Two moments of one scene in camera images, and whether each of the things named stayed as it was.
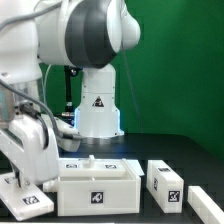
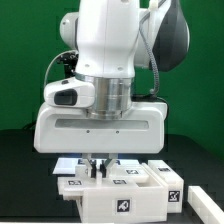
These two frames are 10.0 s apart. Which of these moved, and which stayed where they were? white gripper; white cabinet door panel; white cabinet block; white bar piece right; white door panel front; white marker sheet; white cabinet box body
Moved: white door panel front; white cabinet door panel; white marker sheet; white cabinet box body; white gripper
Stayed: white bar piece right; white cabinet block
